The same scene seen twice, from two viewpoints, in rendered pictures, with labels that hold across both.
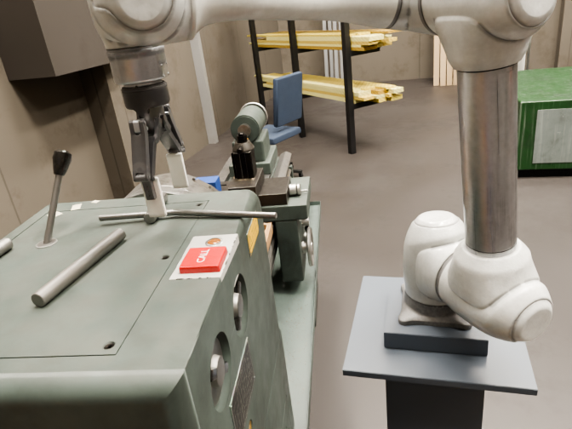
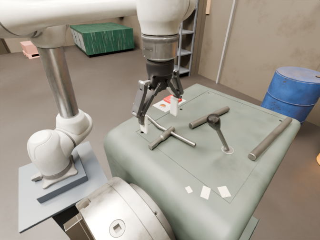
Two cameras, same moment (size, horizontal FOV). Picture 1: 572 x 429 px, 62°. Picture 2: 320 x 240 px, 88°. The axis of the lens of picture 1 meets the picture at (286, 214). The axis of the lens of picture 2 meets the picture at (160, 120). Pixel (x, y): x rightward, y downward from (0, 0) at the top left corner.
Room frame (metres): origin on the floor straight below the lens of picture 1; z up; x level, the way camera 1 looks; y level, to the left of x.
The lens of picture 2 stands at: (1.17, 0.48, 1.63)
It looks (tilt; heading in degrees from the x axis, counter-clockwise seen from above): 37 degrees down; 218
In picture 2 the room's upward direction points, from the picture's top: straight up
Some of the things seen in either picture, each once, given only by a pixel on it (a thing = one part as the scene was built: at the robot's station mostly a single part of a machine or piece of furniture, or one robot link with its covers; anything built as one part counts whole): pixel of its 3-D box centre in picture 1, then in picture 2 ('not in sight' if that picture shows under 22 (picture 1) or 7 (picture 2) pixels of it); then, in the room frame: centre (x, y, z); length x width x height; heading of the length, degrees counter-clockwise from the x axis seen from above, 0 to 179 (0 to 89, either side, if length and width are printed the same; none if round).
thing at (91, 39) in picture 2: not in sight; (102, 37); (-2.92, -5.43, 0.37); 1.95 x 1.73 x 0.75; 72
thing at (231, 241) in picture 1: (208, 270); (169, 108); (0.65, 0.13, 1.23); 0.13 x 0.08 x 0.06; 172
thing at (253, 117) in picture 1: (251, 137); not in sight; (2.29, 0.12, 1.01); 0.30 x 0.20 x 0.29; 172
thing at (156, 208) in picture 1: (153, 197); (174, 106); (0.75, 0.22, 1.32); 0.03 x 0.01 x 0.07; 82
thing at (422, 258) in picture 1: (437, 254); (49, 149); (1.04, -0.37, 0.97); 0.18 x 0.16 x 0.22; 19
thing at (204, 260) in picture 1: (204, 261); (172, 100); (0.63, 0.13, 1.26); 0.06 x 0.06 x 0.02; 82
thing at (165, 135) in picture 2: (157, 206); (162, 137); (0.86, 0.25, 1.27); 0.12 x 0.02 x 0.02; 177
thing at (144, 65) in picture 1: (139, 65); (160, 46); (0.82, 0.21, 1.53); 0.09 x 0.09 x 0.06
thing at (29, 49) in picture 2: not in sight; (40, 43); (-1.18, -6.52, 0.33); 1.19 x 0.90 x 0.67; 162
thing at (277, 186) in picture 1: (233, 193); not in sight; (1.71, 0.19, 0.95); 0.43 x 0.18 x 0.04; 82
